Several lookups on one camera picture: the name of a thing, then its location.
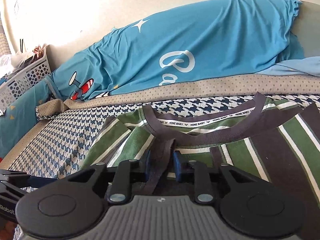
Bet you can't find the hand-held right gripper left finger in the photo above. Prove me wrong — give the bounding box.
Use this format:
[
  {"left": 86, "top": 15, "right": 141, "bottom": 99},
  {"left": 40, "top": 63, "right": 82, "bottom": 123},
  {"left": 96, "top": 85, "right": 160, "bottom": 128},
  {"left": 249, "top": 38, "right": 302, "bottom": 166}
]
[{"left": 66, "top": 150, "right": 150, "bottom": 204}]

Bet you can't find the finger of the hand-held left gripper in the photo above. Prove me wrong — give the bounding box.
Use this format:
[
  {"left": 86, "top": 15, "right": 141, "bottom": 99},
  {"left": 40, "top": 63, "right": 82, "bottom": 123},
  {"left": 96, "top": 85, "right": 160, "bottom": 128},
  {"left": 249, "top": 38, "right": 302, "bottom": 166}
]
[
  {"left": 0, "top": 198, "right": 18, "bottom": 222},
  {"left": 0, "top": 169, "right": 66, "bottom": 198}
]

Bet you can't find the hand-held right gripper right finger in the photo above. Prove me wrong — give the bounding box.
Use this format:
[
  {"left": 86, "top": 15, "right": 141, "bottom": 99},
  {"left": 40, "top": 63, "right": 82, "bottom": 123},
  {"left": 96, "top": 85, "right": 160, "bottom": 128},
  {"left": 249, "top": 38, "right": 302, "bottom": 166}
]
[{"left": 174, "top": 151, "right": 258, "bottom": 204}]

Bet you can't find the green grey striped t-shirt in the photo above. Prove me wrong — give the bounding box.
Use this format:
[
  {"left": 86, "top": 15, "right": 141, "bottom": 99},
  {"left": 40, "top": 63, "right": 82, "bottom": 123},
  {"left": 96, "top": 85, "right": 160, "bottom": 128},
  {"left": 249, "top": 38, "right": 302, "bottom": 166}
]
[{"left": 84, "top": 92, "right": 320, "bottom": 230}]

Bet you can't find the houndstooth bed mat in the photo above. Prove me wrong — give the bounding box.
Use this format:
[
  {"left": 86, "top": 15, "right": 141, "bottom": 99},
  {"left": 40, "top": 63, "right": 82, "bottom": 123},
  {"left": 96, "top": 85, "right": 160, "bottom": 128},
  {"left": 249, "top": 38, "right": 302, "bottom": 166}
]
[{"left": 0, "top": 74, "right": 320, "bottom": 240}]

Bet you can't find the white perforated laundry basket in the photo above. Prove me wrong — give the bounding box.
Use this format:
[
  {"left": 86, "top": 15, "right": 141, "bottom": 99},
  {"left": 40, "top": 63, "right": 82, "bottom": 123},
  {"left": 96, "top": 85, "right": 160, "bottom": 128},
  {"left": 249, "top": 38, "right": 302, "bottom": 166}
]
[{"left": 0, "top": 54, "right": 52, "bottom": 113}]

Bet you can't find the clear plastic bag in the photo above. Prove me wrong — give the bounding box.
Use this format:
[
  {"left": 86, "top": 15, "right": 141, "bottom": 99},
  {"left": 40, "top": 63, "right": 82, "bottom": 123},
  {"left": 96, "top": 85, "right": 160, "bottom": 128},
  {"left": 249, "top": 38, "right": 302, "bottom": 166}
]
[{"left": 0, "top": 52, "right": 31, "bottom": 77}]

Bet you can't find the brown crumpled bag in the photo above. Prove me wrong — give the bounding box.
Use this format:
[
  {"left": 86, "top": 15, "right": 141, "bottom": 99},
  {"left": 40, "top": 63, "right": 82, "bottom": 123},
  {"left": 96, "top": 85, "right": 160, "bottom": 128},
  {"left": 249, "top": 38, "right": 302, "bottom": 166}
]
[{"left": 31, "top": 44, "right": 48, "bottom": 62}]

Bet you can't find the checkered curtain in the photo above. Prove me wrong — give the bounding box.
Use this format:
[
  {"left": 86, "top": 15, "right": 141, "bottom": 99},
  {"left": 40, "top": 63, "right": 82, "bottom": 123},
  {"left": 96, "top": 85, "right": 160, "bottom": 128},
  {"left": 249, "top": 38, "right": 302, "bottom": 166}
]
[{"left": 0, "top": 17, "right": 13, "bottom": 56}]

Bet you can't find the blue red patch bumper cover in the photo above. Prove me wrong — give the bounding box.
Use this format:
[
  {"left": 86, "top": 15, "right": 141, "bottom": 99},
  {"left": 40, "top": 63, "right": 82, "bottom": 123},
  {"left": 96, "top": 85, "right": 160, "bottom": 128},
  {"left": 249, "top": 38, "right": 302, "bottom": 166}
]
[{"left": 257, "top": 56, "right": 320, "bottom": 78}]

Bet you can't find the grey-green foam bumper pad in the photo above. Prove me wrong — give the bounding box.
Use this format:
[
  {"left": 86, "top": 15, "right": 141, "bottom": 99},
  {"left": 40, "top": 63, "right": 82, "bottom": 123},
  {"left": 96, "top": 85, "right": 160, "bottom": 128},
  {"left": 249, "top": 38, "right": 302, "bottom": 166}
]
[{"left": 291, "top": 0, "right": 320, "bottom": 61}]

